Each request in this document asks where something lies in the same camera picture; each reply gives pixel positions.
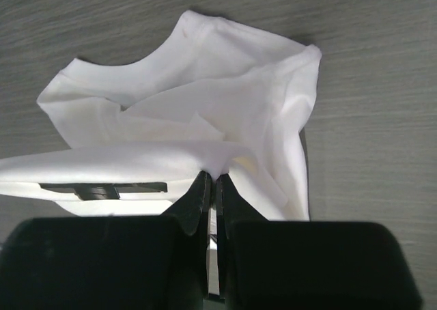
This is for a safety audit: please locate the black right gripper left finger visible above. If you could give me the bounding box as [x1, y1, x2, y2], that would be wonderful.
[1, 172, 212, 309]

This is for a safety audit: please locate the white t shirt with print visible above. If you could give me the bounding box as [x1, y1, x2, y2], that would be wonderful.
[1, 11, 322, 221]

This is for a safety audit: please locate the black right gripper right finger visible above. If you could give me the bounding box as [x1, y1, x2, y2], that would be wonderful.
[215, 175, 423, 309]

